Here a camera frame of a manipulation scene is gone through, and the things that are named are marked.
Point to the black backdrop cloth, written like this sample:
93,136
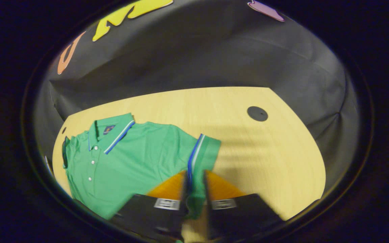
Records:
214,50

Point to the green T-shirt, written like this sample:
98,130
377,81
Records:
140,155

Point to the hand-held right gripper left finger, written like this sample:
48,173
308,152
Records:
147,212

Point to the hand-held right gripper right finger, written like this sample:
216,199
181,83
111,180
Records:
235,216

